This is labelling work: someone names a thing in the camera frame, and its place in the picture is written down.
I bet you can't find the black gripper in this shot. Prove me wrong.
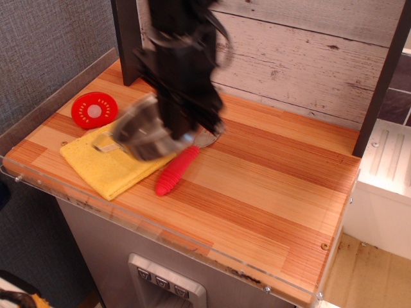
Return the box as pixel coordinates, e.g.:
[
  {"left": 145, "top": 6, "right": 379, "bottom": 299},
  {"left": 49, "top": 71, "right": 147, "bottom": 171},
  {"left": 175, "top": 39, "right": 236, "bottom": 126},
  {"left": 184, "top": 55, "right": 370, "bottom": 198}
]
[{"left": 134, "top": 27, "right": 223, "bottom": 140}]

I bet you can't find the stainless steel pot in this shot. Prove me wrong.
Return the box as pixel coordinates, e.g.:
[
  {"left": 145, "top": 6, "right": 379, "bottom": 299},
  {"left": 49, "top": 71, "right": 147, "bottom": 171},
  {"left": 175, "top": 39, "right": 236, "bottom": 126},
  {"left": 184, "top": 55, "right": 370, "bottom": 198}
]
[{"left": 92, "top": 92, "right": 199, "bottom": 161}]

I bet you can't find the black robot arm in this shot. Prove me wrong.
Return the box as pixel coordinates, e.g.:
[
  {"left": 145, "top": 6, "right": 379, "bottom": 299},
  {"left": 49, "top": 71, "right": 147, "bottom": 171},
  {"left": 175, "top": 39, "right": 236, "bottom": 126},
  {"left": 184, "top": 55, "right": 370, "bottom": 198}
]
[{"left": 135, "top": 1, "right": 228, "bottom": 140}]

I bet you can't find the yellow folded cloth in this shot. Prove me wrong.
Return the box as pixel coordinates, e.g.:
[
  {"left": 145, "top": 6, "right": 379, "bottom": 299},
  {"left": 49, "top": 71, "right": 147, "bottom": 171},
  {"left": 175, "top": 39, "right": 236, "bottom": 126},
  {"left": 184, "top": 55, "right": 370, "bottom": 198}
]
[{"left": 60, "top": 122, "right": 175, "bottom": 201}]

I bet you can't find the red toy tomato slice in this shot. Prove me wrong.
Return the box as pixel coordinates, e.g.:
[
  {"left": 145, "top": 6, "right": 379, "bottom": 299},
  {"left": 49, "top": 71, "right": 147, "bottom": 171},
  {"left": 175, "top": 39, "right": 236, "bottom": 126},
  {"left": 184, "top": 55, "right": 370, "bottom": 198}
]
[{"left": 71, "top": 92, "right": 118, "bottom": 129}]

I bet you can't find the grey toy fridge cabinet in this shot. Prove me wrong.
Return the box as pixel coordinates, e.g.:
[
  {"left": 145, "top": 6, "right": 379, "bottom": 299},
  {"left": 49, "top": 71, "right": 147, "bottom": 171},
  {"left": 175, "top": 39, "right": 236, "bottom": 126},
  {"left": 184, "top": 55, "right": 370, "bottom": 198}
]
[{"left": 57, "top": 197, "right": 290, "bottom": 307}]

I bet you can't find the clear acrylic edge guard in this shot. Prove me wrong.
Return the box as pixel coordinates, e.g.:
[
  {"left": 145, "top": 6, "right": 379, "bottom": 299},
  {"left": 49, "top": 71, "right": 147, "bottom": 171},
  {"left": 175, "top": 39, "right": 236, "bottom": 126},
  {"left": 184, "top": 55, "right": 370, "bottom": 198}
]
[{"left": 4, "top": 150, "right": 360, "bottom": 307}]

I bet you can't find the silver dispenser panel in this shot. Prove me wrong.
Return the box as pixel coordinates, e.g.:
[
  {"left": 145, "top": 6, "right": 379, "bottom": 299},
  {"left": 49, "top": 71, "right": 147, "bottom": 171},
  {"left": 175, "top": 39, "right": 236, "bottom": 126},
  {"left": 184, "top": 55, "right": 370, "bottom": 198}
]
[{"left": 128, "top": 253, "right": 207, "bottom": 307}]

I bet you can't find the red-handled metal fork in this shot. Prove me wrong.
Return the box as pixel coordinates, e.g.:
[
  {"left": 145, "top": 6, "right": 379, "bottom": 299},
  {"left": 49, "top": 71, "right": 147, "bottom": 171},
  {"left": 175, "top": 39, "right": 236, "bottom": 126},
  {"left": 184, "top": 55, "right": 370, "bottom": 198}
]
[{"left": 155, "top": 128, "right": 220, "bottom": 196}]

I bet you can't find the dark left cabinet post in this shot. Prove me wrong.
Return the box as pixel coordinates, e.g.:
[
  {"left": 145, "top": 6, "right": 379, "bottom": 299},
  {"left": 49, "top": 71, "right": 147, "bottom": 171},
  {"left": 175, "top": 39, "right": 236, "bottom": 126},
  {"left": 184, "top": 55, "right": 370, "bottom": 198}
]
[{"left": 111, "top": 0, "right": 150, "bottom": 86}]

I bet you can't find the dark cabinet post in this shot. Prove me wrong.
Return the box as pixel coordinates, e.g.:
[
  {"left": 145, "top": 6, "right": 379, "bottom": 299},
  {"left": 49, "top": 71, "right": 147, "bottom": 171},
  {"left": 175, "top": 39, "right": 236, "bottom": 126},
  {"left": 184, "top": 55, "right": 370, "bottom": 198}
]
[
  {"left": 352, "top": 0, "right": 410, "bottom": 158},
  {"left": 111, "top": 0, "right": 150, "bottom": 86}
]

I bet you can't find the dark right cabinet post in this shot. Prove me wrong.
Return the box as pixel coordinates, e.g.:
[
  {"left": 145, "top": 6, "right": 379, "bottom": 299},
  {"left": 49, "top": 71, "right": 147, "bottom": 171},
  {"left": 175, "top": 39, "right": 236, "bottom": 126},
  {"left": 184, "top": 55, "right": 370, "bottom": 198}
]
[{"left": 352, "top": 0, "right": 410, "bottom": 158}]

